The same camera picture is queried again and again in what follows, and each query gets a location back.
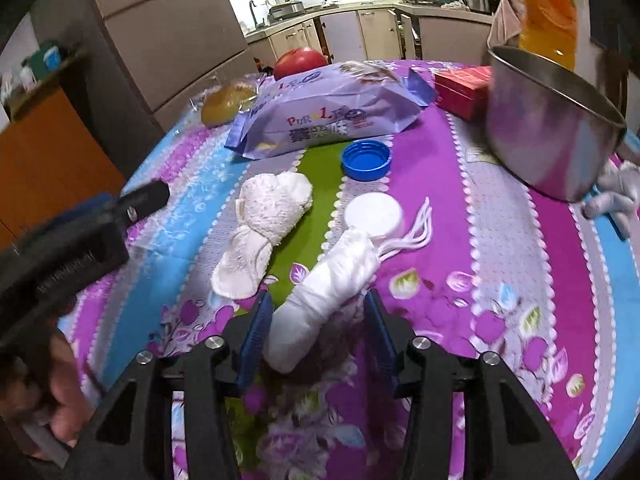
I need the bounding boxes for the red apple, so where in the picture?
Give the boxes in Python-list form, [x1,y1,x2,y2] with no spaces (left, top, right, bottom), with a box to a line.
[272,47,328,81]

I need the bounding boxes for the wrapped bread bun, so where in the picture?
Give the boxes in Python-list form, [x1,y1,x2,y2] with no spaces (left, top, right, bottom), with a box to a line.
[200,82,258,128]

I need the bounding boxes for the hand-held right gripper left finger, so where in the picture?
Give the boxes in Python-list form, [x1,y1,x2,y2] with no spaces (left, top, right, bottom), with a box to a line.
[65,291,275,480]

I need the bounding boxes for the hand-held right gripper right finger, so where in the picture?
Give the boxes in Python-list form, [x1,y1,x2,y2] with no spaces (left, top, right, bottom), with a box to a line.
[364,289,576,480]

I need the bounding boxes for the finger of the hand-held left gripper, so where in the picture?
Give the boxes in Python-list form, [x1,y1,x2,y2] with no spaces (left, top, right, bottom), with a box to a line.
[47,194,118,231]
[114,180,170,222]

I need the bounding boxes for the wooden chair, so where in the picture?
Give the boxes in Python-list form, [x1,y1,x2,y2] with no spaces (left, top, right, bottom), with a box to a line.
[597,45,631,116]

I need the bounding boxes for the grey glove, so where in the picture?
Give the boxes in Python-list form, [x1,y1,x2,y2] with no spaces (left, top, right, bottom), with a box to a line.
[582,160,640,241]

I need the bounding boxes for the floral purple tablecloth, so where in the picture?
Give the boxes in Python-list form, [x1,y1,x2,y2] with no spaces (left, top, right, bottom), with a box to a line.
[57,57,640,480]

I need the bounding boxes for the grey refrigerator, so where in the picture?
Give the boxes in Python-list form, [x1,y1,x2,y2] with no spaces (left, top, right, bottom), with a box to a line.
[80,0,258,133]

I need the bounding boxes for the orange juice bottle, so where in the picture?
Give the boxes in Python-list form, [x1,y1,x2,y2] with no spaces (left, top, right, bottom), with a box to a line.
[517,0,583,72]

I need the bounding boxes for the person's left hand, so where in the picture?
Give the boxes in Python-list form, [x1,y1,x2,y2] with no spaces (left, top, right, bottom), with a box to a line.
[0,330,101,461]

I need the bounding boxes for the red box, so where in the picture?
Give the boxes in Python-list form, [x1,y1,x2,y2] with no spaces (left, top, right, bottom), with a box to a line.
[432,66,493,122]

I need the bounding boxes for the metal pot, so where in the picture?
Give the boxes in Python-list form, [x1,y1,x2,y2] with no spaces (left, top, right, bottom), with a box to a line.
[485,45,628,203]

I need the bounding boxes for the kitchen counter cabinets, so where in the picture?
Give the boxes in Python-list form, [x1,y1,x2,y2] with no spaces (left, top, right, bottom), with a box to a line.
[245,2,496,68]

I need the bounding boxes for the blue bottle cap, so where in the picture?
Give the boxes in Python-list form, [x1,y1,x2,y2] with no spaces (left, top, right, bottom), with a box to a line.
[341,140,393,182]

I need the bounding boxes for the pink hanging cloth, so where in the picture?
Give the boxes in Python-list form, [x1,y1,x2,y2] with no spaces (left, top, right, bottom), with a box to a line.
[487,0,523,51]

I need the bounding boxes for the white crumpled cloth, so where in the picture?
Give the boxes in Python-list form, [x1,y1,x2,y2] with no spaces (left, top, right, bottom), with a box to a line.
[211,172,314,297]

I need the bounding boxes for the white round lid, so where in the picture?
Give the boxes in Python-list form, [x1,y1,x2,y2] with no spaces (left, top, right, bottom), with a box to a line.
[344,193,405,237]

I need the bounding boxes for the purple snack bag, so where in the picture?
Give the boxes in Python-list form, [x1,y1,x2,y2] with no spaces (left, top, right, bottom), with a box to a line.
[224,60,437,161]

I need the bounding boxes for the white face mask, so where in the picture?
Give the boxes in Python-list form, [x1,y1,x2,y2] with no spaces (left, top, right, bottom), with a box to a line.
[264,197,433,375]

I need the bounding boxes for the electric griddle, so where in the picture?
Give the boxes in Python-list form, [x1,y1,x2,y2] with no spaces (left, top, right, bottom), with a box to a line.
[267,1,306,23]

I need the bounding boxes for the orange wooden cabinet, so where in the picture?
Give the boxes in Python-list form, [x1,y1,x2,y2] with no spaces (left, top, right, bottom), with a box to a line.
[0,50,128,248]

